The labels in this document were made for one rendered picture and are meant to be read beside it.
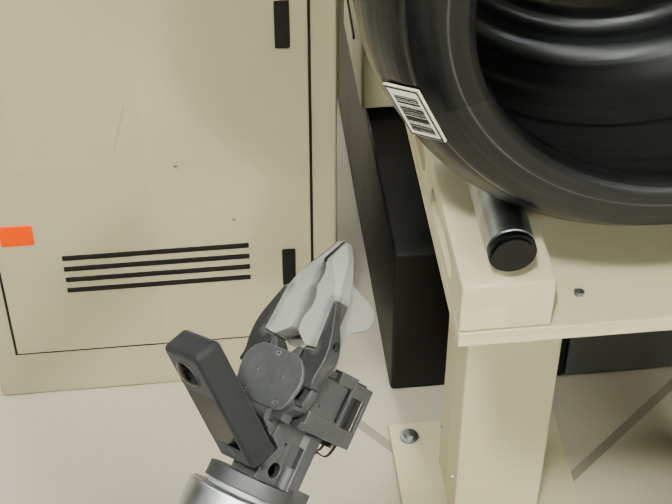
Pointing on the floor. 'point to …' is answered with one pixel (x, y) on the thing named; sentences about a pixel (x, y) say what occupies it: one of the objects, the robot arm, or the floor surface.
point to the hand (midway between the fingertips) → (333, 253)
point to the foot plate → (428, 441)
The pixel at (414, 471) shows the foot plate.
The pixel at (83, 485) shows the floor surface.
